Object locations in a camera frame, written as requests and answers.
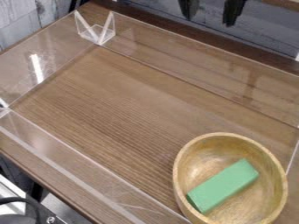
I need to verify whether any black cable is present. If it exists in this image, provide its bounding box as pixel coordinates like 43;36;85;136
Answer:
0;197;41;224

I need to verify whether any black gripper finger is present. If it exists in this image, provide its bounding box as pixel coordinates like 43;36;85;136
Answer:
222;0;247;27
179;0;201;20

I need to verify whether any brown wooden bowl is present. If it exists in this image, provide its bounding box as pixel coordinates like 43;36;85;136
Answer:
173;132;289;224

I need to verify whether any green rectangular block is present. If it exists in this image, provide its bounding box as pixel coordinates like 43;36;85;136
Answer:
186;158;260;214

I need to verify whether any clear acrylic enclosure wall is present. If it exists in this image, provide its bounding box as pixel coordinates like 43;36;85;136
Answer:
0;9;299;224

